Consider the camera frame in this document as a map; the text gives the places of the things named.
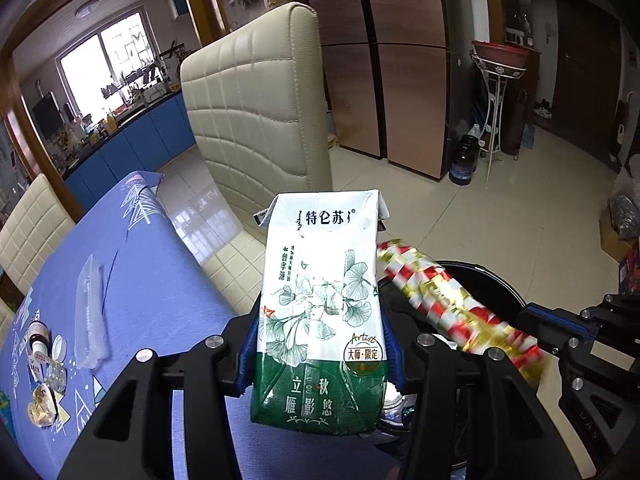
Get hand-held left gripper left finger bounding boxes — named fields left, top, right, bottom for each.
left=57, top=305, right=263, bottom=480

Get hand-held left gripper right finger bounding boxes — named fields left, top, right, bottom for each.
left=382, top=305, right=561, bottom=480

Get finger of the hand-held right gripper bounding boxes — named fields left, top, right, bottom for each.
left=557, top=337, right=640, bottom=466
left=516, top=294, right=640, bottom=356

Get red gold snack wrapper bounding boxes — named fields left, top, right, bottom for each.
left=376, top=239, right=547, bottom=386

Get black trash bin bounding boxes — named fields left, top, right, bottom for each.
left=375, top=259, right=566, bottom=480

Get green white milk carton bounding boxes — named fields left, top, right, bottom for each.
left=248, top=189, right=390, bottom=436

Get clear blister pack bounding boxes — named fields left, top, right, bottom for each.
left=45, top=360, right=68, bottom=393

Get brown medicine bottle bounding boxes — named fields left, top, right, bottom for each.
left=26, top=321, right=53, bottom=366

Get cardboard box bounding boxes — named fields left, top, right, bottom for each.
left=597, top=205, right=640, bottom=266

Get blue printed tablecloth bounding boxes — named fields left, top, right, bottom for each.
left=0, top=170, right=401, bottom=480

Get grey plastic bag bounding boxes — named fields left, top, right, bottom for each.
left=607, top=152, right=640, bottom=241

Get dark blue jug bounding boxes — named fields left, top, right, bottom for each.
left=448, top=132, right=483, bottom=186

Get white metal plant stand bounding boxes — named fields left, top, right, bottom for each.
left=470, top=57, right=531, bottom=188

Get dark wooden door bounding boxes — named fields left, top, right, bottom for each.
left=552, top=0, right=626, bottom=176

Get blue kitchen cabinets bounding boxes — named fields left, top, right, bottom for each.
left=62, top=92, right=196, bottom=206

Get cream quilted chair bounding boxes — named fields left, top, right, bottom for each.
left=0, top=174, right=78, bottom=306
left=180, top=1, right=335, bottom=211

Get red basin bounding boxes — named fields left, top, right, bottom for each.
left=471, top=40, right=531, bottom=68

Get brown refrigerator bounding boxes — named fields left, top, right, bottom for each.
left=300, top=0, right=493, bottom=181

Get black water heater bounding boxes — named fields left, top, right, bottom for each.
left=32, top=91, right=65, bottom=138

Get kitchen window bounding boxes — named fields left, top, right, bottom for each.
left=55, top=10, right=161, bottom=111

